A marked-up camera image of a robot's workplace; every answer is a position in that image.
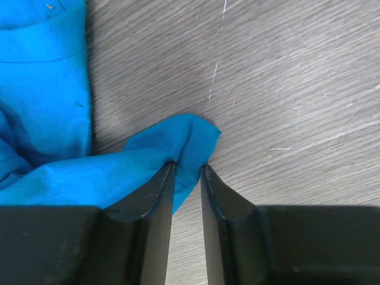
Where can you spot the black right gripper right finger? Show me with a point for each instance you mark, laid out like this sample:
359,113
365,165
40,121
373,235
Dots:
286,244

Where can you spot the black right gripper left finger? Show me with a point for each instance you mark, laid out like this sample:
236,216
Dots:
126,243

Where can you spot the blue t shirt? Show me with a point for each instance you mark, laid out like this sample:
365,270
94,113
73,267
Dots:
46,119

